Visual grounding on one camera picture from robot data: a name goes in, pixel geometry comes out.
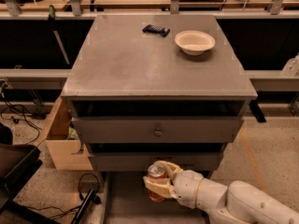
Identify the green handled tool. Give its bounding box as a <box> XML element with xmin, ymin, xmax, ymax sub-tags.
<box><xmin>48</xmin><ymin>5</ymin><xmax>70</xmax><ymax>65</ymax></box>

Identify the white paper bowl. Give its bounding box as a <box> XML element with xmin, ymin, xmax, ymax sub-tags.
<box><xmin>175</xmin><ymin>30</ymin><xmax>216</xmax><ymax>56</ymax></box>

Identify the black bar on floor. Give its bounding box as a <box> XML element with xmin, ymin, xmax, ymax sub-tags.
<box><xmin>70</xmin><ymin>189</ymin><xmax>101</xmax><ymax>224</ymax></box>

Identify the metal railing frame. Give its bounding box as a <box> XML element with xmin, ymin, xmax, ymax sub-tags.
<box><xmin>0</xmin><ymin>0</ymin><xmax>299</xmax><ymax>20</ymax></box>

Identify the grey middle drawer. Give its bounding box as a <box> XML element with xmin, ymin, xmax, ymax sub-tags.
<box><xmin>89</xmin><ymin>152</ymin><xmax>223</xmax><ymax>172</ymax></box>

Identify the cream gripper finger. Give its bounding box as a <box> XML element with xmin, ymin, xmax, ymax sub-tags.
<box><xmin>155</xmin><ymin>161</ymin><xmax>183</xmax><ymax>180</ymax></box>
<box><xmin>143</xmin><ymin>176</ymin><xmax>176</xmax><ymax>199</ymax></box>

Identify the black chair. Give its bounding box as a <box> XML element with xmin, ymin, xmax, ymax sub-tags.
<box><xmin>0</xmin><ymin>124</ymin><xmax>59</xmax><ymax>224</ymax></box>

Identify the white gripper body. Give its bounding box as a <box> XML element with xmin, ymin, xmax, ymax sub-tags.
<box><xmin>173</xmin><ymin>170</ymin><xmax>204</xmax><ymax>209</ymax></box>

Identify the dark blue snack bag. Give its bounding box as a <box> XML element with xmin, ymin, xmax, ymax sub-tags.
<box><xmin>142</xmin><ymin>24</ymin><xmax>170</xmax><ymax>37</ymax></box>

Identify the grey drawer cabinet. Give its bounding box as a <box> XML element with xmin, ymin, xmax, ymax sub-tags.
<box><xmin>60</xmin><ymin>14</ymin><xmax>258</xmax><ymax>173</ymax></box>

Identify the red coke can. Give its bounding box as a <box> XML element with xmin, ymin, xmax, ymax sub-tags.
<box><xmin>147</xmin><ymin>164</ymin><xmax>167</xmax><ymax>202</ymax></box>

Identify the black floor cable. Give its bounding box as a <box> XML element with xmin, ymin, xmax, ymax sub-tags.
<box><xmin>0</xmin><ymin>77</ymin><xmax>43</xmax><ymax>146</ymax></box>

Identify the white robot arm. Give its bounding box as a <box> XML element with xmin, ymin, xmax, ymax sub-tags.
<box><xmin>143</xmin><ymin>161</ymin><xmax>299</xmax><ymax>224</ymax></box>

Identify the open grey bottom drawer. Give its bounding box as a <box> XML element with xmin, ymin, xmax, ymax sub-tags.
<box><xmin>100</xmin><ymin>172</ymin><xmax>210</xmax><ymax>224</ymax></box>

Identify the grey top drawer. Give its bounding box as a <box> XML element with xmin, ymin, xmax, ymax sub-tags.
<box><xmin>72</xmin><ymin>117</ymin><xmax>244</xmax><ymax>144</ymax></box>

